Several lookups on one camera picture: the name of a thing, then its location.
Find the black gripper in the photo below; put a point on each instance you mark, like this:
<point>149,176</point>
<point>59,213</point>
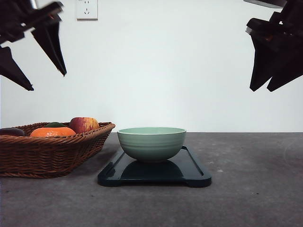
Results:
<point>18,17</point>
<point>283,31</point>

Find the green ceramic bowl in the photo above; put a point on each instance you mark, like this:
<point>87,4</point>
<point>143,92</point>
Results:
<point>151,144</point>

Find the brown wicker basket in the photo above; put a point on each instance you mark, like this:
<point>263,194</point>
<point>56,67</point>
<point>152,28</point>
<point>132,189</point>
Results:
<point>46,157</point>

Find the dark green fruit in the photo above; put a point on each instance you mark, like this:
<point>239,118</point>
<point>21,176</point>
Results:
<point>54,124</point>

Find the orange tangerine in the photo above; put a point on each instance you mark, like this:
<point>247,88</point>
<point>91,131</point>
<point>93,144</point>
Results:
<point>52,132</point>

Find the dark purple fruit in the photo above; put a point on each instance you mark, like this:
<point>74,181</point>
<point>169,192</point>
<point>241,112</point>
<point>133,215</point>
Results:
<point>12,131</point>

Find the red yellow apple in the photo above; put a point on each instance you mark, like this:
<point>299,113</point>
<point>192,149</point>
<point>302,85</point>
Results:
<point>81,124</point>

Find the dark blue rectangular tray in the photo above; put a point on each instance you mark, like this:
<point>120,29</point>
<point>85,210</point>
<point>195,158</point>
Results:
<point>184,168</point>

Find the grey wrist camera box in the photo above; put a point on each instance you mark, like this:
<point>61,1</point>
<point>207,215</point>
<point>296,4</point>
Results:
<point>270,3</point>

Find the white wall socket left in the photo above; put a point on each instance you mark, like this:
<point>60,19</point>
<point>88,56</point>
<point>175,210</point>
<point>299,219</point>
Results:
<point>86,11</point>

